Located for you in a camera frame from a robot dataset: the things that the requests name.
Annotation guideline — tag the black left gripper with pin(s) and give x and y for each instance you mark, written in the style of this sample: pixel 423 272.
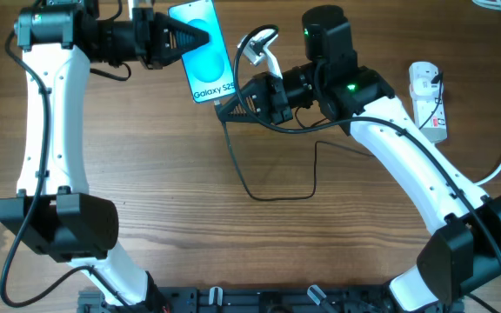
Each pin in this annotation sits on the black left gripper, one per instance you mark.
pixel 147 23

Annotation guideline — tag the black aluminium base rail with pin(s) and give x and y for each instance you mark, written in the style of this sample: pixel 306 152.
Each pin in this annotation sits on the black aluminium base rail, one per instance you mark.
pixel 356 298

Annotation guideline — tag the white power strip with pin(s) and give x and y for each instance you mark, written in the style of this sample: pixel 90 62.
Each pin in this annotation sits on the white power strip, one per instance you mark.
pixel 429 114

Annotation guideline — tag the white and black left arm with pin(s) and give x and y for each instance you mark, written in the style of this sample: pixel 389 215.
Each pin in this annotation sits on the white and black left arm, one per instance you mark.
pixel 59 44

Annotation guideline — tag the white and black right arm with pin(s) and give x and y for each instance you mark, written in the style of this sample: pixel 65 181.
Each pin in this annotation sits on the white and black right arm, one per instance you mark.
pixel 464 222

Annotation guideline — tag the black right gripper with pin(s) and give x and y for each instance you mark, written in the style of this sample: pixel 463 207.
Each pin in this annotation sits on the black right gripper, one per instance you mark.
pixel 269 97

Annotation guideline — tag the blue Galaxy smartphone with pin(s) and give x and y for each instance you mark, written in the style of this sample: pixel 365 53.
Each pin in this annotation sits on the blue Galaxy smartphone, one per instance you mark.
pixel 207 68

